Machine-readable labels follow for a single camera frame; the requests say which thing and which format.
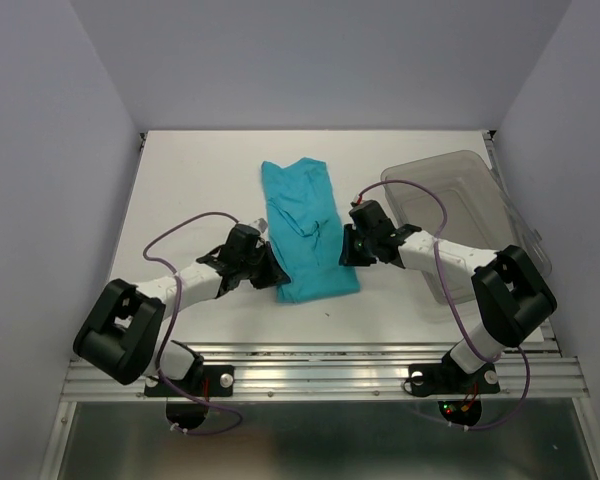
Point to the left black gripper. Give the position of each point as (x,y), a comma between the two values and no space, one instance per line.
(273,276)

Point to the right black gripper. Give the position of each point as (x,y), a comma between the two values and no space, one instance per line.
(348,256)

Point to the turquoise t shirt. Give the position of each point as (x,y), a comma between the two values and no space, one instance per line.
(305,231)

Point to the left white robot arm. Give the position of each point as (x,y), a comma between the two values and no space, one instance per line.
(121,334)

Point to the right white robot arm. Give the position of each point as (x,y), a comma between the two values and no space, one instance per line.
(512,296)

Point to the clear plastic bin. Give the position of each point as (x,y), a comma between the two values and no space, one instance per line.
(480,213)

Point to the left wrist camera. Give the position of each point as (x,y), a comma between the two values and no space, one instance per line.
(260,225)

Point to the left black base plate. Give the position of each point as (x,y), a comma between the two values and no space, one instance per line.
(204,382)

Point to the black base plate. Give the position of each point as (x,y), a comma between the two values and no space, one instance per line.
(427,379)
(204,382)

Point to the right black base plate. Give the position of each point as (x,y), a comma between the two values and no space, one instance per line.
(427,379)

